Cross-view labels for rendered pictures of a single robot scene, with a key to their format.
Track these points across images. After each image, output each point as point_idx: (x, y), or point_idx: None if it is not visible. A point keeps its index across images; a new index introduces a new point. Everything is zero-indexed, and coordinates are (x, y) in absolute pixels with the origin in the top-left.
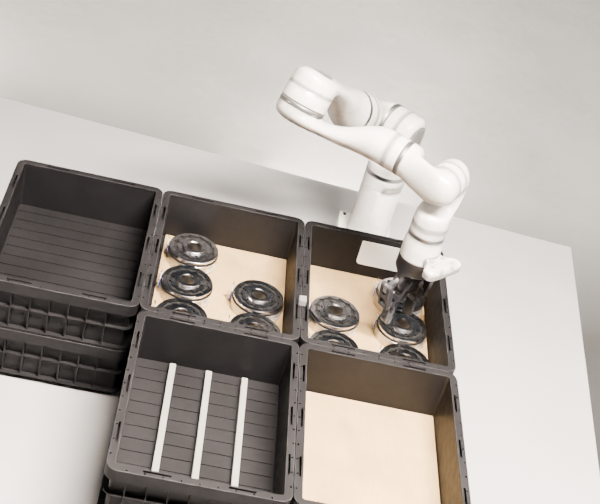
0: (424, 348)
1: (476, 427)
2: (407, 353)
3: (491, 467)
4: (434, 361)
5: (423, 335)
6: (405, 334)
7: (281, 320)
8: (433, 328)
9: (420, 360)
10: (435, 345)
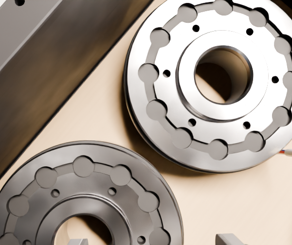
0: (45, 142)
1: (1, 2)
2: (195, 95)
3: None
4: (108, 31)
5: (47, 157)
6: (110, 194)
7: None
8: None
9: (162, 53)
10: (62, 74)
